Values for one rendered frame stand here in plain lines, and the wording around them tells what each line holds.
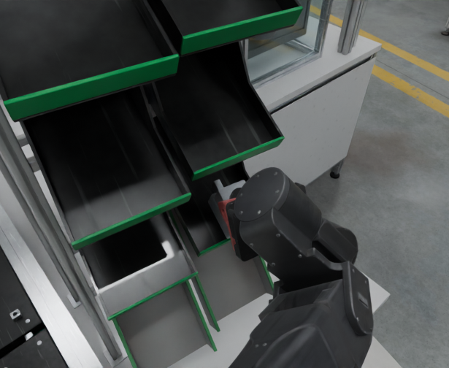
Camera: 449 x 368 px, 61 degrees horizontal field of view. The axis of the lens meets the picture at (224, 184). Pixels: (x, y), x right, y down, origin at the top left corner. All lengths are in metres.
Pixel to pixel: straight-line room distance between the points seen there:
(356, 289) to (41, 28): 0.33
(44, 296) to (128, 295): 0.37
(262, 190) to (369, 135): 2.58
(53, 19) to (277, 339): 0.30
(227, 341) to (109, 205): 0.52
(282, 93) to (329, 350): 1.32
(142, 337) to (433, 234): 1.93
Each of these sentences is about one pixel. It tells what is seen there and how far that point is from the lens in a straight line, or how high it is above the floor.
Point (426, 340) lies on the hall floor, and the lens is 2.01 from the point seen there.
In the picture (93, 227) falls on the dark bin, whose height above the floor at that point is 1.36.
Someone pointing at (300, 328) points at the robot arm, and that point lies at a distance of 0.29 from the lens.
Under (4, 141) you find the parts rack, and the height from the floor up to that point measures 1.43.
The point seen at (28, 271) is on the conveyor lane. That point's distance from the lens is 0.94.
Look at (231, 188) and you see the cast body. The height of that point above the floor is 1.30.
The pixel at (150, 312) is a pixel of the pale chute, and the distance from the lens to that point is 0.69.
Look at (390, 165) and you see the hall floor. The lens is 2.70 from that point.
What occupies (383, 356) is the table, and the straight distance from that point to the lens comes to 0.93.
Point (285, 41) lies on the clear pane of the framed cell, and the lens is 1.60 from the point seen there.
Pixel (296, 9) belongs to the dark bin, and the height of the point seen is 1.53.
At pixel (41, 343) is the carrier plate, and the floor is 0.97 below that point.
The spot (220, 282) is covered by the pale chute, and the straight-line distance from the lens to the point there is 0.74.
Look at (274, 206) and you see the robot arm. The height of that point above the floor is 1.44.
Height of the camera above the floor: 1.67
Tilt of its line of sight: 45 degrees down
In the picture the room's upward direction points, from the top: straight up
